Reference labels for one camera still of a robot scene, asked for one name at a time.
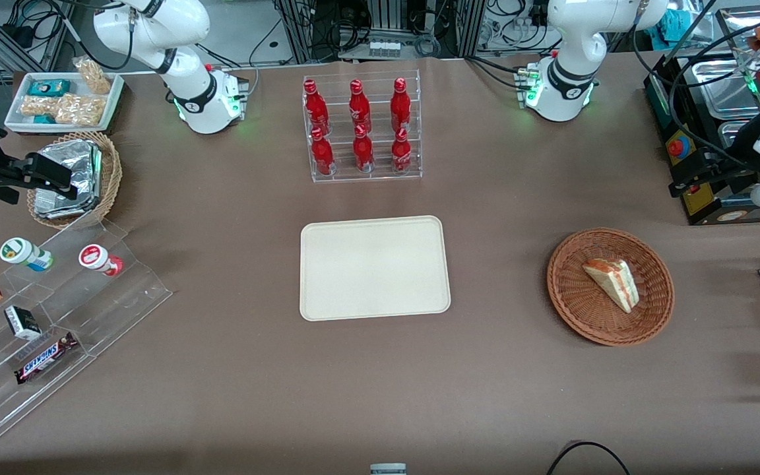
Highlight small tan wicker basket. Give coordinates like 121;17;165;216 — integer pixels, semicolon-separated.
26;131;123;230

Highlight triangle sandwich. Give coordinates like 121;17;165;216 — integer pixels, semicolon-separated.
582;258;640;314

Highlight small black white box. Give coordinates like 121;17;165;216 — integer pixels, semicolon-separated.
4;305;43;342

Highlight black cable loop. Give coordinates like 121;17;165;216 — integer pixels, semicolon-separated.
546;440;632;475

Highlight teal plastic bag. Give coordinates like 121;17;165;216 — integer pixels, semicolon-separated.
658;8;714;42

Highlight black food warmer cabinet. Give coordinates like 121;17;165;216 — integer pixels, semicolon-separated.
644;7;760;226

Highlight stainless steel pan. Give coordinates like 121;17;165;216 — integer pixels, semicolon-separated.
718;120;760;150
691;59;760;121

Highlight green lid yoghurt bottle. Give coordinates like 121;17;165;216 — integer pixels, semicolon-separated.
0;237;54;272

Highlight clear acrylic bottle rack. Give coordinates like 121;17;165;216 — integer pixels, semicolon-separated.
301;69;424;185

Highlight Snickers chocolate bar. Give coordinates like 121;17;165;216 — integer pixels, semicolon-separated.
14;331;80;385

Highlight red cola bottle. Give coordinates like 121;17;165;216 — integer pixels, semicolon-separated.
391;127;414;175
390;77;413;131
303;79;331;137
310;127;336;177
348;79;373;133
352;124;375;174

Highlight round brown wicker basket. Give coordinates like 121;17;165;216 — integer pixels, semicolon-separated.
546;228;676;347

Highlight red lid yoghurt bottle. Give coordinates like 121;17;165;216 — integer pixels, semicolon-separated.
79;244;125;277

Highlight clear acrylic stepped display stand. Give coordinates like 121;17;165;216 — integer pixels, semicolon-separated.
0;218;174;449

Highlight teal snack box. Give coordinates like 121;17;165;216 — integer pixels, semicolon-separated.
27;79;72;98

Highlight clear bag of puffed snacks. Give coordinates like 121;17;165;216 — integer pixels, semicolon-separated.
73;56;112;95
20;96;64;119
55;94;106;127

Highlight white rectangular snack tray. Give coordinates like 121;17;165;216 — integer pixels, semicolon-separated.
4;71;125;135

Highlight silver foil wrapped packets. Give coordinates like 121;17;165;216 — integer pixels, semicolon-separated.
33;139;103;220

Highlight beige rectangular tray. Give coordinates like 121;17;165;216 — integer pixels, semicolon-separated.
299;215;452;322

